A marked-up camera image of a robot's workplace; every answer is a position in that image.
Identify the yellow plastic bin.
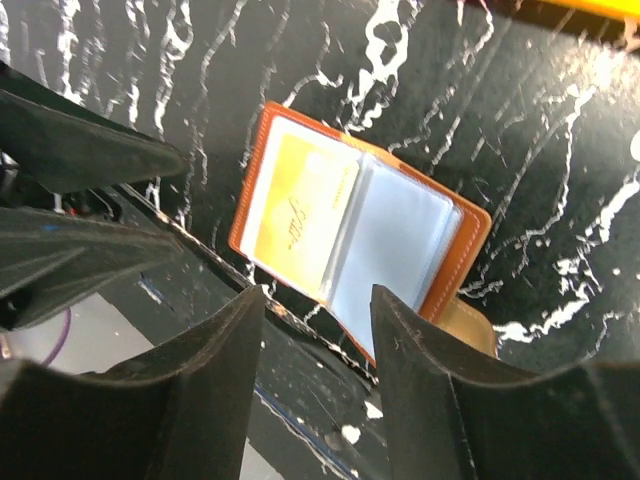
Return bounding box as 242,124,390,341
511,1,639,36

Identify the brown leather card holder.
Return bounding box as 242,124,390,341
229,102,491,360

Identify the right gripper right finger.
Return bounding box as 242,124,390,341
371,285,639,479

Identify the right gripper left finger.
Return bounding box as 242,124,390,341
1,287,265,479

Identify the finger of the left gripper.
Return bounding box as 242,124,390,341
1,208,182,330
1,90,186,192

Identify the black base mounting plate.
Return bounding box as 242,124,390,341
100,187,391,479

